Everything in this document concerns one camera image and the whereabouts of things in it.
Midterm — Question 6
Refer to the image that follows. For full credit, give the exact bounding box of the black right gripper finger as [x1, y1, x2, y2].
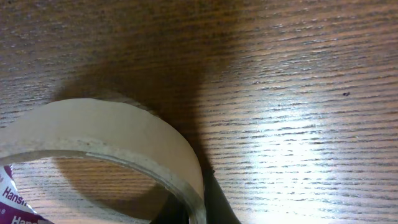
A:
[150, 169, 243, 224]

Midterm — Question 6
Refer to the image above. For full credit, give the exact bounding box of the white tape roll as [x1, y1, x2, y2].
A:
[1, 98, 206, 223]

